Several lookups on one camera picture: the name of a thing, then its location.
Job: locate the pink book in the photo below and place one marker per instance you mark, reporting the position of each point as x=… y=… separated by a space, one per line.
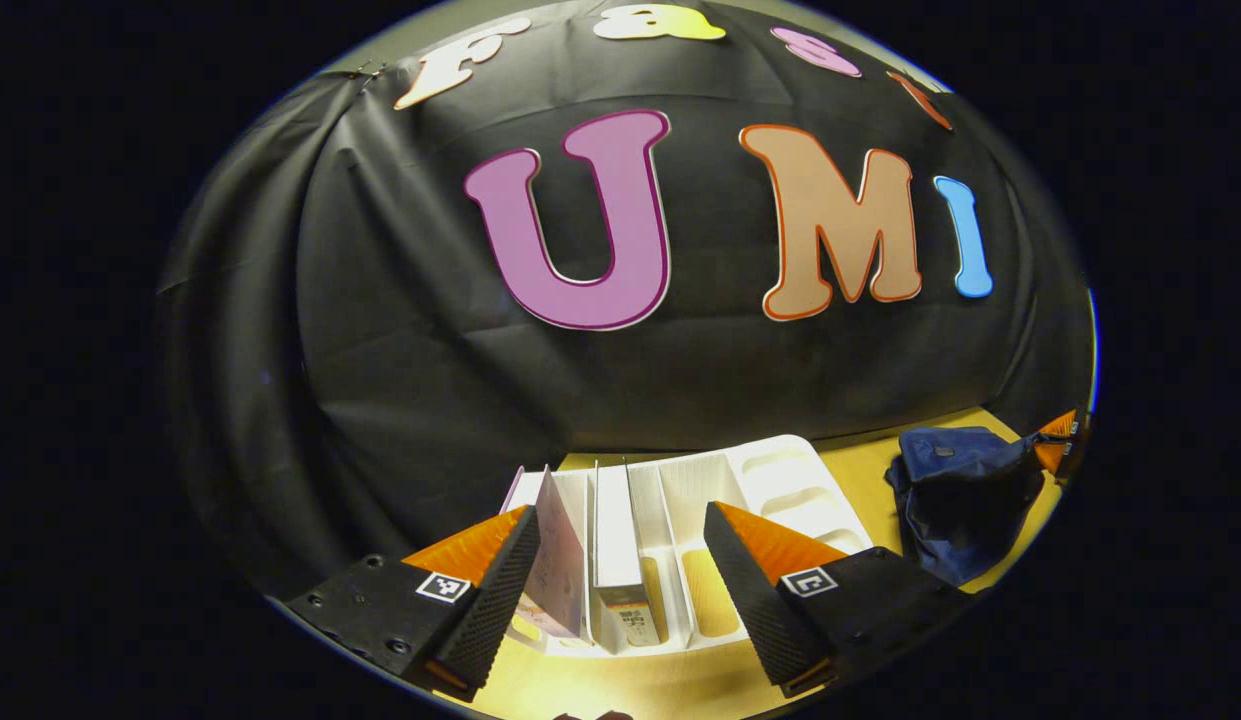
x=558 y=560

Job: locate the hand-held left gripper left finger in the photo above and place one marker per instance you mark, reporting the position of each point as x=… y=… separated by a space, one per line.
x=495 y=610

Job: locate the black binder clip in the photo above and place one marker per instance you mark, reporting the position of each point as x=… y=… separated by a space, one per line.
x=365 y=70

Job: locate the dark book with face cover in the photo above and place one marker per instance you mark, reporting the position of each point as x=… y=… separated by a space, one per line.
x=615 y=550

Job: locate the white bookshelf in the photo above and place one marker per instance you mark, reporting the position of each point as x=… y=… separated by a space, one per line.
x=780 y=490

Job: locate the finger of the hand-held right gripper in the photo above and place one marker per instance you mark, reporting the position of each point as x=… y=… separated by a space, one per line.
x=1052 y=458
x=1062 y=425

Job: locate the black backdrop cloth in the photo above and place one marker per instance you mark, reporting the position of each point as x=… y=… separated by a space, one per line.
x=400 y=350

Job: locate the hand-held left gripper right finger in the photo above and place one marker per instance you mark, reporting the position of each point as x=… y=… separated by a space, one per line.
x=765 y=620

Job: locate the blue schoolbag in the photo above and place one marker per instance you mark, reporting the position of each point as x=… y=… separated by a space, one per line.
x=960 y=500

